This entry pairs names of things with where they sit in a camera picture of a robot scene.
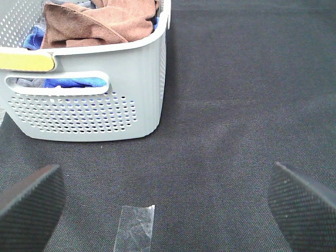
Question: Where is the brown towel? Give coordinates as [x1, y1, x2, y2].
[41, 0, 159, 49]

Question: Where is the grey perforated laundry basket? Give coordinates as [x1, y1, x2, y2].
[1, 1, 171, 142]

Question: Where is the black table cloth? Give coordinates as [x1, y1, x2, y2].
[1, 1, 335, 251]

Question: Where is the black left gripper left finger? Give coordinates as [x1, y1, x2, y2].
[1, 164, 65, 251]

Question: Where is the yellow tape on basket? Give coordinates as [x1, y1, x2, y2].
[1, 52, 55, 72]

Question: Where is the blue towel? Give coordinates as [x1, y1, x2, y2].
[22, 16, 160, 89]

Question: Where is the clear tape strip left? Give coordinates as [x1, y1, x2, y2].
[113, 205, 155, 251]

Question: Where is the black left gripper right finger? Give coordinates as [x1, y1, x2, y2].
[268, 162, 335, 251]

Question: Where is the grey towel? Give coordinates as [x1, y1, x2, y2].
[16, 0, 92, 88]

